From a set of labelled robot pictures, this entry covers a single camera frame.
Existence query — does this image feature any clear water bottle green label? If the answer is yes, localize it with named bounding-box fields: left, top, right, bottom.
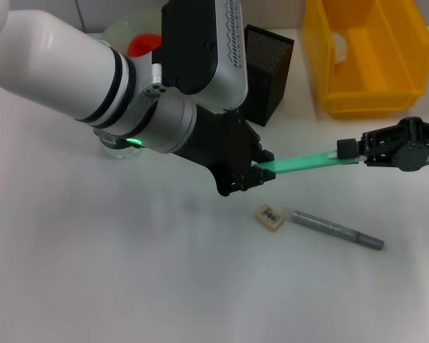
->
left=98, top=133, right=143, bottom=161

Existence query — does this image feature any white paper ball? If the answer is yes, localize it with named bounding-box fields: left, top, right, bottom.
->
left=330, top=31, right=349, bottom=66

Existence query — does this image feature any grey marker pen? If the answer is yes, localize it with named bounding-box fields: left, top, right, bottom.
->
left=288, top=208, right=385, bottom=252

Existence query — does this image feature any clear glass fruit bowl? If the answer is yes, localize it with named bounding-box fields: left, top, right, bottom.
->
left=102, top=7, right=166, bottom=60

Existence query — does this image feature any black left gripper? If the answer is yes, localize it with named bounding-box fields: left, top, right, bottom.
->
left=170, top=104, right=276, bottom=198

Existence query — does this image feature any orange fruit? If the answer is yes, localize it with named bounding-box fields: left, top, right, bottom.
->
left=127, top=32, right=163, bottom=59

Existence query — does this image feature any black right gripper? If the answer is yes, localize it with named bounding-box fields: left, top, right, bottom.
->
left=336, top=116, right=429, bottom=174

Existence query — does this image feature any green pen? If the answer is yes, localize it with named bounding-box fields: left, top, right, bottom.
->
left=251, top=149, right=366, bottom=177

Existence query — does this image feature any black mesh pen holder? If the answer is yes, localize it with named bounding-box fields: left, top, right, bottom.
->
left=240, top=24, right=295, bottom=128

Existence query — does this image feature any beige eraser with barcode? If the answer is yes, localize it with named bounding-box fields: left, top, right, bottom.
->
left=254, top=204, right=285, bottom=234

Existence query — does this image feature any yellow plastic bin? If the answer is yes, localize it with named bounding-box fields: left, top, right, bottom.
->
left=302, top=0, right=429, bottom=121

